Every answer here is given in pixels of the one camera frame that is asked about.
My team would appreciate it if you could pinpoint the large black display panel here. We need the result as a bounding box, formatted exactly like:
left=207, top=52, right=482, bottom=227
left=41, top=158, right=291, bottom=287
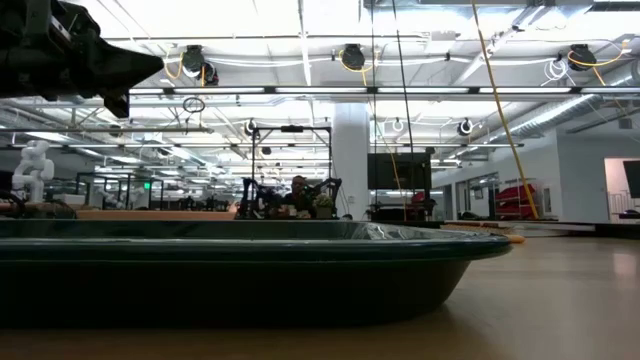
left=367, top=152, right=433, bottom=192

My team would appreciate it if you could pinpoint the white round pillar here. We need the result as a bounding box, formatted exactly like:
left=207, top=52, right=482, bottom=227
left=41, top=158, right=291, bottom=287
left=331, top=102, right=372, bottom=221

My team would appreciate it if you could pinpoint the long ceiling light strip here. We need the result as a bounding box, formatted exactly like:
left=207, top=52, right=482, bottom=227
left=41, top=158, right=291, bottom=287
left=127, top=85, right=640, bottom=97

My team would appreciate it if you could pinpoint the light wooden workbench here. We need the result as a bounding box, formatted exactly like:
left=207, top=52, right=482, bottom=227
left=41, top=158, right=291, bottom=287
left=76, top=209, right=237, bottom=222

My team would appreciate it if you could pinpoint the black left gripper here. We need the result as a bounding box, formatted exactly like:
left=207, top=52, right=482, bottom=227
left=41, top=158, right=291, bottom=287
left=0, top=0, right=165, bottom=120

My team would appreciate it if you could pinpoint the dark green plastic tray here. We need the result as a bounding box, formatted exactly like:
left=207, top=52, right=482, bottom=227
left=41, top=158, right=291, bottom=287
left=0, top=218, right=514, bottom=330

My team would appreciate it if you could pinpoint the thick black hanging cable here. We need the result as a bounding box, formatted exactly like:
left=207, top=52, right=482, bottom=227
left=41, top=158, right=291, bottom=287
left=390, top=0, right=419, bottom=161

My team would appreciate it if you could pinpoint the thin black hanging cable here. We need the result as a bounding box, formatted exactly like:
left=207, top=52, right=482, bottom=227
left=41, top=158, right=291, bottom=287
left=369, top=0, right=378, bottom=221

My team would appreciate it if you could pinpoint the black computer monitor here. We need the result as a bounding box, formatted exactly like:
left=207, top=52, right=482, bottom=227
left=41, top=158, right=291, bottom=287
left=622, top=159, right=640, bottom=199

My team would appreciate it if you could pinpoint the red storage shelf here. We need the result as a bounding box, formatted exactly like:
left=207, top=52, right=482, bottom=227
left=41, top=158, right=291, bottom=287
left=493, top=182, right=540, bottom=220

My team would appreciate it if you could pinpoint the black aluminium table frame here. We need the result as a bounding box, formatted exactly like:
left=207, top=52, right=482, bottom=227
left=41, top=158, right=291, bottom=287
left=442, top=218, right=640, bottom=240

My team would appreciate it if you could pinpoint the yellow hanging cable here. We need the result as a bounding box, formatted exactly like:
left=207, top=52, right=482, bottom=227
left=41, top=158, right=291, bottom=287
left=469, top=0, right=541, bottom=221

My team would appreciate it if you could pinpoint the black ceiling cable reel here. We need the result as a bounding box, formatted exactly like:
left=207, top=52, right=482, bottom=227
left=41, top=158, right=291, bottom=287
left=567, top=43, right=597, bottom=72
left=179, top=44, right=220, bottom=87
left=340, top=43, right=367, bottom=72

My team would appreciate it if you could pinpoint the person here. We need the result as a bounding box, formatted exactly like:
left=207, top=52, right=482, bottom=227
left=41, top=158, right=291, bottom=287
left=280, top=174, right=317, bottom=220

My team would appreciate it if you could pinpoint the black background station frame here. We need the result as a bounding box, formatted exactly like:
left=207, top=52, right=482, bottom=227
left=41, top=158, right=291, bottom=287
left=248, top=124, right=334, bottom=221

